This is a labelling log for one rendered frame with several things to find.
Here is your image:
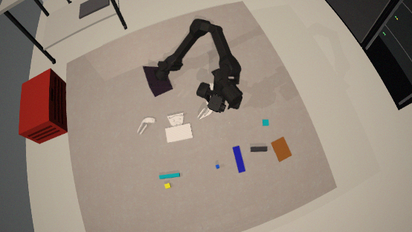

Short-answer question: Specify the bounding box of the dark grey flat bar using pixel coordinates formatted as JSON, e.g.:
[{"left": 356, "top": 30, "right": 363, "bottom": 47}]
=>
[{"left": 251, "top": 146, "right": 268, "bottom": 152}]

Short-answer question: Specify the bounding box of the dark blue flat bar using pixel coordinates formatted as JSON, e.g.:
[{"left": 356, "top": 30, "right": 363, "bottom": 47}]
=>
[{"left": 232, "top": 146, "right": 245, "bottom": 173}]

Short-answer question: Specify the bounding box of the brown rectangular plate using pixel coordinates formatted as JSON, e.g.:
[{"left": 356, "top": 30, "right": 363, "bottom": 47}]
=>
[{"left": 271, "top": 137, "right": 292, "bottom": 162}]

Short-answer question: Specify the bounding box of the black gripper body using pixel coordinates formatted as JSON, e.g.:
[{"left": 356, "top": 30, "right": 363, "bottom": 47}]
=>
[{"left": 196, "top": 83, "right": 242, "bottom": 109}]

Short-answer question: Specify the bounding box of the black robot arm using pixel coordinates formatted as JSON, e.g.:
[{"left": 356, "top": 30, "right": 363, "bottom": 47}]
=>
[{"left": 153, "top": 19, "right": 243, "bottom": 113}]

